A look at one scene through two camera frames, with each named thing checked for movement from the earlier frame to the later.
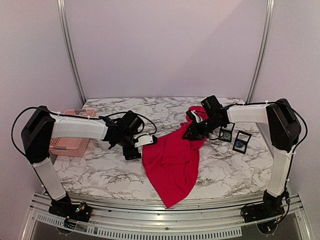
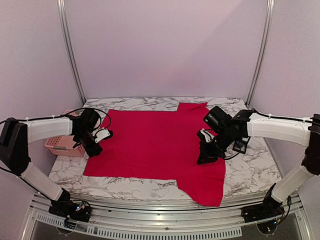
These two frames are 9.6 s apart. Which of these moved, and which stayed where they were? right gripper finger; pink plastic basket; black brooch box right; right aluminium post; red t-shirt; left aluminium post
Moved: right gripper finger; red t-shirt
Stayed: left aluminium post; black brooch box right; pink plastic basket; right aluminium post
